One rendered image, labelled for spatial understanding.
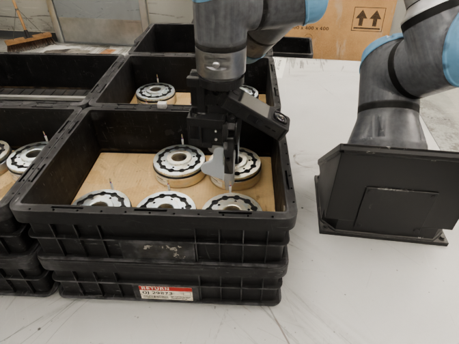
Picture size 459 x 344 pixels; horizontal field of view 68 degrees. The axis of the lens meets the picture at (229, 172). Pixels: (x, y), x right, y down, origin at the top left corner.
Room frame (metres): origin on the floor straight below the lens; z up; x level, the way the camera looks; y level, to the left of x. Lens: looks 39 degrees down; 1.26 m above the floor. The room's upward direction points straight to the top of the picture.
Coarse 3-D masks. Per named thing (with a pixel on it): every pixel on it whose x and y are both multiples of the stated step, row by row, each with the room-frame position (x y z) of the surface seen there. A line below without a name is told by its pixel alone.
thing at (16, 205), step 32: (288, 160) 0.44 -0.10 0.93; (288, 192) 0.37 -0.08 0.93; (64, 224) 0.33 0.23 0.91; (96, 224) 0.33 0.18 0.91; (128, 224) 0.32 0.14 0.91; (160, 224) 0.32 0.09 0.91; (192, 224) 0.32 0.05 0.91; (224, 224) 0.32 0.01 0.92; (256, 224) 0.32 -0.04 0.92; (288, 224) 0.31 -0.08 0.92
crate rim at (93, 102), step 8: (128, 56) 0.91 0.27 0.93; (136, 56) 0.91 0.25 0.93; (144, 56) 0.91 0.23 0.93; (152, 56) 0.91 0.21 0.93; (160, 56) 0.91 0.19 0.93; (168, 56) 0.91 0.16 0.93; (176, 56) 0.91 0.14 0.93; (184, 56) 0.91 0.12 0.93; (192, 56) 0.91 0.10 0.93; (264, 56) 0.91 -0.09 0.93; (120, 64) 0.85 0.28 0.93; (272, 64) 0.85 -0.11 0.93; (112, 72) 0.80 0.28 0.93; (272, 72) 0.80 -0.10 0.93; (112, 80) 0.76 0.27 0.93; (272, 80) 0.76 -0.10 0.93; (104, 88) 0.71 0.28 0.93; (272, 88) 0.71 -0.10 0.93; (96, 96) 0.67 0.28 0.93; (96, 104) 0.63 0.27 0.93; (104, 104) 0.63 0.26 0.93; (112, 104) 0.63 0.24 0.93; (120, 104) 0.64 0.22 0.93; (128, 104) 0.64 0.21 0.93; (136, 104) 0.64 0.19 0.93; (144, 104) 0.63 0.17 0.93; (152, 104) 0.63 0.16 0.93; (168, 104) 0.63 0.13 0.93; (176, 104) 0.63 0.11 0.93; (184, 104) 0.63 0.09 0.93; (280, 104) 0.63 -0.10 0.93
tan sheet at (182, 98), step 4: (176, 96) 0.88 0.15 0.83; (180, 96) 0.88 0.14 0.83; (184, 96) 0.88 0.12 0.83; (188, 96) 0.88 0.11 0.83; (260, 96) 0.88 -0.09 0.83; (264, 96) 0.88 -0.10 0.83; (132, 100) 0.85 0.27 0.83; (136, 100) 0.85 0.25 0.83; (176, 100) 0.85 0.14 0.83; (180, 100) 0.85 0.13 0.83; (184, 100) 0.85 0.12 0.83; (188, 100) 0.85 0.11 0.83; (264, 100) 0.85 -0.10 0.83
